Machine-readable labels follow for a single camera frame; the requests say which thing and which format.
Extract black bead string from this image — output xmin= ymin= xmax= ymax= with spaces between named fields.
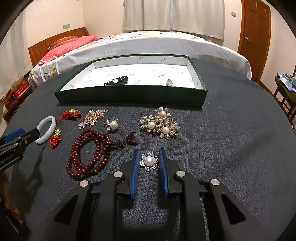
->
xmin=103 ymin=75 xmax=128 ymax=87

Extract red knotted tassel charm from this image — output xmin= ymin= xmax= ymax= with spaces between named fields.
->
xmin=50 ymin=129 xmax=62 ymax=149
xmin=55 ymin=109 xmax=83 ymax=123

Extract green box with white lining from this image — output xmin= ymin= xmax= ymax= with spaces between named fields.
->
xmin=54 ymin=54 xmax=208 ymax=107

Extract wooden door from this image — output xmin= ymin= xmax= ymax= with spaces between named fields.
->
xmin=238 ymin=0 xmax=271 ymax=82

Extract red boxes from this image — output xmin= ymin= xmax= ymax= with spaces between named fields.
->
xmin=5 ymin=82 xmax=31 ymax=105

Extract gold crystal chain necklace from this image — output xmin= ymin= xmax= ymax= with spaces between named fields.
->
xmin=78 ymin=109 xmax=109 ymax=130

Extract white jade bangle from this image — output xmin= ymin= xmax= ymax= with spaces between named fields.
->
xmin=35 ymin=116 xmax=57 ymax=144

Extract pile of cloths on chair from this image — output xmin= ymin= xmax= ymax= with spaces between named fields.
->
xmin=275 ymin=72 xmax=296 ymax=90

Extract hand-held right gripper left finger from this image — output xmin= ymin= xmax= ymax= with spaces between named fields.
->
xmin=35 ymin=149 xmax=141 ymax=241

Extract silver pearl flower brooch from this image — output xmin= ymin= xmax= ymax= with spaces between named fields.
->
xmin=139 ymin=152 xmax=160 ymax=171

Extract dark grey tablecloth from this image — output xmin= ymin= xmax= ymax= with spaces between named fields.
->
xmin=0 ymin=58 xmax=296 ymax=241

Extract wooden chair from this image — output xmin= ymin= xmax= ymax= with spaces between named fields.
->
xmin=273 ymin=70 xmax=296 ymax=127

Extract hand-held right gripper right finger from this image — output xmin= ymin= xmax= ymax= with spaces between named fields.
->
xmin=158 ymin=147 xmax=271 ymax=241

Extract wooden headboard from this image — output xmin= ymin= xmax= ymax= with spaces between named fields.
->
xmin=28 ymin=27 xmax=89 ymax=67

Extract pink pearl flower brooch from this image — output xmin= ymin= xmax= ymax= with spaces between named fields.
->
xmin=154 ymin=107 xmax=172 ymax=121

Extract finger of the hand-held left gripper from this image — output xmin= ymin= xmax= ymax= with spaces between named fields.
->
xmin=0 ymin=127 xmax=25 ymax=145
xmin=9 ymin=128 xmax=41 ymax=149

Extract dark red bead necklace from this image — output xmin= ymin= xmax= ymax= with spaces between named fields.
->
xmin=67 ymin=128 xmax=139 ymax=179

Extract pearl ring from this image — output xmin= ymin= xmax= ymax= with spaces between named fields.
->
xmin=104 ymin=116 xmax=119 ymax=132

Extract bed with white printed sheet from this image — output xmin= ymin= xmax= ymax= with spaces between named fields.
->
xmin=29 ymin=30 xmax=252 ymax=90

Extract pink pillow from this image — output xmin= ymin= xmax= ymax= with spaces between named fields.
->
xmin=38 ymin=35 xmax=100 ymax=64

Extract white window curtain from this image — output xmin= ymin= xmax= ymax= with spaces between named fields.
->
xmin=122 ymin=0 xmax=225 ymax=40

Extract orange pillow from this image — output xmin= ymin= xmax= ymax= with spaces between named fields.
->
xmin=47 ymin=35 xmax=79 ymax=50

